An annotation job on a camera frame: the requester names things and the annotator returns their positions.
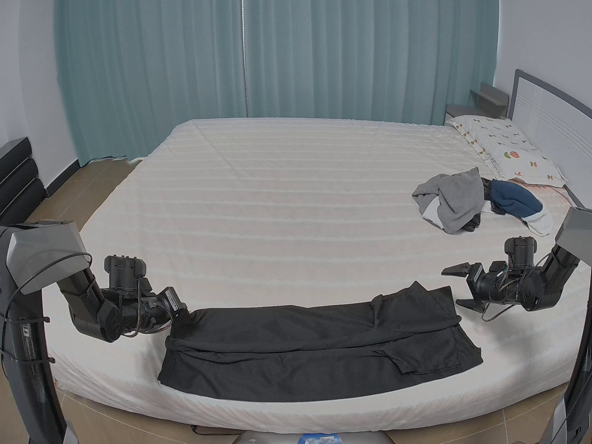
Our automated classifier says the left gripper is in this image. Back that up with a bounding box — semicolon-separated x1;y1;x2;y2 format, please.
155;286;188;329

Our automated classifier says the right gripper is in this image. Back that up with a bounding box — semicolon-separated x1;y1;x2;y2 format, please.
442;262;509;316

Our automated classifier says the black T-shirt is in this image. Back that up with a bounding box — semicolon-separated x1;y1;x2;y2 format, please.
157;281;484;404

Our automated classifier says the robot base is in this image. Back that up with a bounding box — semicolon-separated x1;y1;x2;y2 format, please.
240;430;352;444

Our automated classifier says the pile of clothes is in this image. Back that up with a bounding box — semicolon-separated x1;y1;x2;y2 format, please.
412;167;555;237

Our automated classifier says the bed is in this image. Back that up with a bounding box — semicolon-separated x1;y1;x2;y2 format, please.
42;68;592;436

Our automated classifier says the white printed pillow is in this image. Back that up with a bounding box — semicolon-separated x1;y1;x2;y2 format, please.
445;115;569;188

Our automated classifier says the grey bedside table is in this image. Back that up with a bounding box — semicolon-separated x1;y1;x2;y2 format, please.
445;81;509;119

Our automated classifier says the black chest of drawers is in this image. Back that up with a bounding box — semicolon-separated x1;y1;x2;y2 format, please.
0;138;47;224

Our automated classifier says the blue-green curtain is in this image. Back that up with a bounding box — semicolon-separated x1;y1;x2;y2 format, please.
55;0;248;163
243;0;500;126

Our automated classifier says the black cable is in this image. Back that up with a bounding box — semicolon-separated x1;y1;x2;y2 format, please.
191;425;242;437
2;253;93;327
480;304;515;323

